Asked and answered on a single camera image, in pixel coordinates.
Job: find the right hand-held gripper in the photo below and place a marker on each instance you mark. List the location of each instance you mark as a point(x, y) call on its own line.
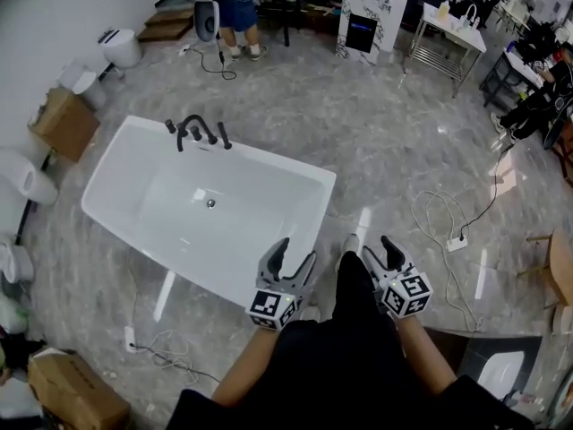
point(406, 294)

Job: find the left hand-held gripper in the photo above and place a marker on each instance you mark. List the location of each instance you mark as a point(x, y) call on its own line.
point(271, 306)

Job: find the white bathtub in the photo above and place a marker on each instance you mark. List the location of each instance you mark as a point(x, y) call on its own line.
point(179, 222)

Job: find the person's right forearm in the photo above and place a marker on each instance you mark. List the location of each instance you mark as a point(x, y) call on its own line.
point(425, 352)

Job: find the person's left forearm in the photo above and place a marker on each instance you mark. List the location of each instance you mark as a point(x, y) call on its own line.
point(244, 365)

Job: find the black arched bathtub faucet spout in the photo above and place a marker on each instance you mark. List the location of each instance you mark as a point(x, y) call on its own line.
point(187, 126)

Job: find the person's light shoe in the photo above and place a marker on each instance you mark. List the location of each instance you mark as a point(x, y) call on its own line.
point(352, 243)

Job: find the white power strip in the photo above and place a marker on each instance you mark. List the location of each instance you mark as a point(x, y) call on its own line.
point(458, 243)
point(130, 338)

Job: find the person's black clothing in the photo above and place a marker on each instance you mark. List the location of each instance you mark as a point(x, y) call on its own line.
point(353, 365)

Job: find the black faucet knob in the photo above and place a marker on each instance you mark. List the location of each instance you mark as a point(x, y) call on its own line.
point(169, 126)
point(196, 132)
point(211, 140)

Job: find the wooden chair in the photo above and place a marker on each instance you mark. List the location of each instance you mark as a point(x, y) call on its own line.
point(559, 267)

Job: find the marble pattern cabinet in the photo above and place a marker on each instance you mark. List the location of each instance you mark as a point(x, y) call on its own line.
point(363, 23)

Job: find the large brown cardboard box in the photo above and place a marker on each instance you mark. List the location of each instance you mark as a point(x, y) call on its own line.
point(76, 392)

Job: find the white standing fan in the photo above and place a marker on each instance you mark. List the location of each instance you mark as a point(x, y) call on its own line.
point(207, 18)

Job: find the small brown cardboard box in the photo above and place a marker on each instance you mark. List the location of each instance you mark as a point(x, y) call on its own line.
point(65, 123)

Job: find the wooden steps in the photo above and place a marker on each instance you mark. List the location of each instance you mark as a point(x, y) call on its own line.
point(165, 25)

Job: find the metal frame white table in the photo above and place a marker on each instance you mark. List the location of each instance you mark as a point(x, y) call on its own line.
point(452, 38)

